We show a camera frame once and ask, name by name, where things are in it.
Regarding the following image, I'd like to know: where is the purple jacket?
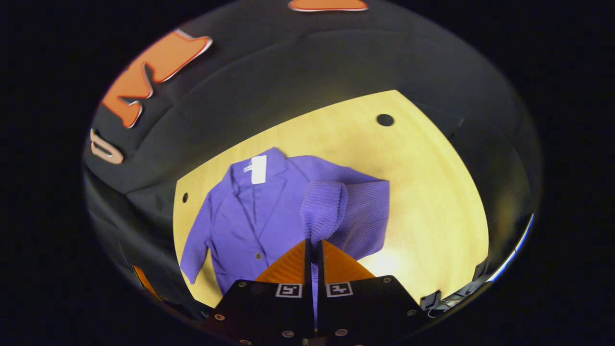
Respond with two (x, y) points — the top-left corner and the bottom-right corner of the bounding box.
(180, 147), (391, 327)

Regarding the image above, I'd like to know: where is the black backdrop cloth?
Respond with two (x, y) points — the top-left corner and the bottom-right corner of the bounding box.
(82, 0), (543, 318)

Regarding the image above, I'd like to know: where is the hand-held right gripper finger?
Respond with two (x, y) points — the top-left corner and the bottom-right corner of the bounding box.
(204, 239), (315, 344)
(315, 239), (428, 344)

